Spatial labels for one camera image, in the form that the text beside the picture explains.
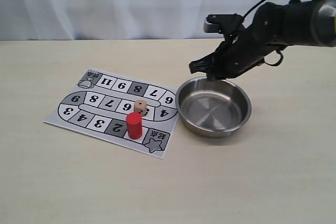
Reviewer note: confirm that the beige wooden die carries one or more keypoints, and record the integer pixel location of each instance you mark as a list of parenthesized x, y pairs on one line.
[(140, 107)]

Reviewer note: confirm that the paper number game board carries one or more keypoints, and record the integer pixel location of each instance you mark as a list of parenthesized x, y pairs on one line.
[(100, 102)]

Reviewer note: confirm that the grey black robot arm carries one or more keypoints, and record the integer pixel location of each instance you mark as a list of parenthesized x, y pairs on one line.
[(274, 28)]

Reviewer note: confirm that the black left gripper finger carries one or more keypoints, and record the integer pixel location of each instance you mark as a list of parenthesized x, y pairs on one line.
[(214, 75)]

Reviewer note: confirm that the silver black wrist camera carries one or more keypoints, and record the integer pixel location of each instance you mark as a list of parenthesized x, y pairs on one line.
[(224, 24)]

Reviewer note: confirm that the red cylinder game piece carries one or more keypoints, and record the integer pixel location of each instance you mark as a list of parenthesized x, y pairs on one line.
[(134, 125)]

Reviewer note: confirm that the white curtain backdrop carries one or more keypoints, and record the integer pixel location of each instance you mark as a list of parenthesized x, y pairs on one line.
[(113, 19)]

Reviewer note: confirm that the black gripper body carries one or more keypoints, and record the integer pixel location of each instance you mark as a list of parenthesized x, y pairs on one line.
[(246, 53)]

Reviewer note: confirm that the stainless steel round bowl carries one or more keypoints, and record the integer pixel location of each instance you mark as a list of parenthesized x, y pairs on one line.
[(212, 109)]

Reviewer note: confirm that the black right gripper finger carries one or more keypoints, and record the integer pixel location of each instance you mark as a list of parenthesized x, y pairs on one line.
[(204, 65)]

